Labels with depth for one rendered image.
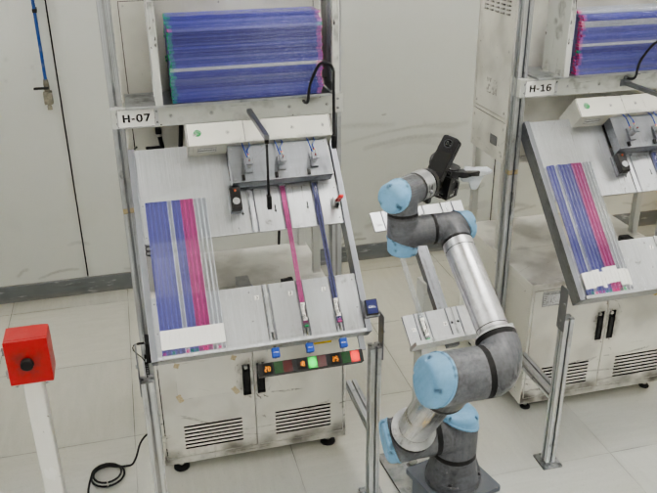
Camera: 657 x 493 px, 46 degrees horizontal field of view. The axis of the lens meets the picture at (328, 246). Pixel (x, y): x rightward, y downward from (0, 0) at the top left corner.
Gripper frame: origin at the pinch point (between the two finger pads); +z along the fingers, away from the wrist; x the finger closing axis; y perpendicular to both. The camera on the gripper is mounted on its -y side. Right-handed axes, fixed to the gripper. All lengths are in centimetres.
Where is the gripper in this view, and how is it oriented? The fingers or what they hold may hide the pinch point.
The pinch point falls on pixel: (468, 157)
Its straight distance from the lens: 208.9
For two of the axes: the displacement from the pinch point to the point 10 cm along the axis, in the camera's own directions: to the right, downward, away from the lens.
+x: 7.6, 4.0, -5.1
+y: -1.4, 8.7, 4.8
